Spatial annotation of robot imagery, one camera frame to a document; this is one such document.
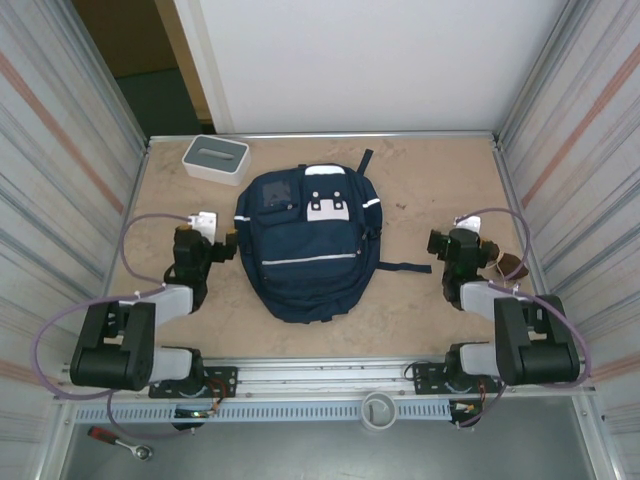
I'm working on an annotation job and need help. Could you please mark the navy blue backpack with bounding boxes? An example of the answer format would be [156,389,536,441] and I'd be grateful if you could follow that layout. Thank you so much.
[234,148,434,324]

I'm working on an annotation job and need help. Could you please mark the brown sunglasses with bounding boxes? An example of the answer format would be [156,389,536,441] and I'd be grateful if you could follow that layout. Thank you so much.
[479,238,531,281]

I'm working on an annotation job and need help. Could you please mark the white grey tissue box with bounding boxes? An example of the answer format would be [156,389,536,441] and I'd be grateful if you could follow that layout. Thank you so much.
[181,134,250,187]

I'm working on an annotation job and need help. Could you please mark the aluminium table frame bar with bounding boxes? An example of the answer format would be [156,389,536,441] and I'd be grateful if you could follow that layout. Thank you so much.
[147,130,501,146]

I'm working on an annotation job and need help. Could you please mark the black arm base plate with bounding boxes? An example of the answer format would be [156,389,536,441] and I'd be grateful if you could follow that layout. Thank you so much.
[412,360,501,396]
[148,364,239,400]

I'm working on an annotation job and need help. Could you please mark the aluminium mounting rail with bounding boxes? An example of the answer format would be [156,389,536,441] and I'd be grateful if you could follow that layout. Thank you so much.
[52,354,599,405]

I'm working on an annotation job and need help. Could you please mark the grey slotted cable duct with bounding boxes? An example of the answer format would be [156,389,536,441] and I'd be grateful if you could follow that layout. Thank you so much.
[73,402,454,424]

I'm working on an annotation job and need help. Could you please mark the red handled ratchet wrench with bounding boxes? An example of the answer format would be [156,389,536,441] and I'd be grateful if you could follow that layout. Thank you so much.
[87,424,155,461]

